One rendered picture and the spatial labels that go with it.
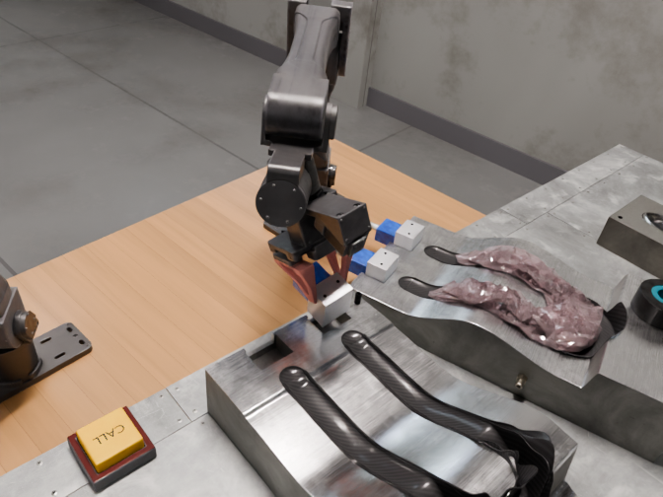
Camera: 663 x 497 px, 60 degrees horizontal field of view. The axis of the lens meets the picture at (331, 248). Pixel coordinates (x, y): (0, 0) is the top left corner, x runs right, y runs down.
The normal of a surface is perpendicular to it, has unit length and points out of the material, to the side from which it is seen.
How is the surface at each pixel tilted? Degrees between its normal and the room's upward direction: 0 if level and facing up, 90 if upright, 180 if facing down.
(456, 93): 90
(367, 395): 3
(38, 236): 0
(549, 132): 90
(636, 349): 0
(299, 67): 11
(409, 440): 26
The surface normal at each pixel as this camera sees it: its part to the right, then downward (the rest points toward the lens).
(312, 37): 0.08, -0.65
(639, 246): -0.75, 0.35
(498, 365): -0.52, 0.49
